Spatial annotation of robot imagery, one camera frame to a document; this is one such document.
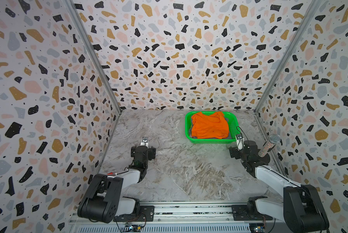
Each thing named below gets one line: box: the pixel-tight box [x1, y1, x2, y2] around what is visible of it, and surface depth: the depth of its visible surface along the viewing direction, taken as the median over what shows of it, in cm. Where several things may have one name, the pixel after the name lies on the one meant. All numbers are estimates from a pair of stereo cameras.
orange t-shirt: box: [191, 111, 230, 139], surface depth 105 cm
